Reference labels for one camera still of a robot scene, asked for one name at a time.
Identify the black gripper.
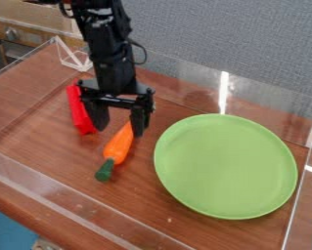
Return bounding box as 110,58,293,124
78,59,154,138

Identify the red star-shaped block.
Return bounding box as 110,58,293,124
66,78,96,135

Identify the orange toy carrot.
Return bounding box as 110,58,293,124
94,122,133,182

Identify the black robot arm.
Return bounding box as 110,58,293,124
21,0,154,138

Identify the green plate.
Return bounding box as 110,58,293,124
154,114,297,220

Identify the wooden shelf unit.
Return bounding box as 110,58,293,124
0,15,86,66

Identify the clear acrylic tray enclosure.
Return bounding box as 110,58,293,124
0,42,312,250

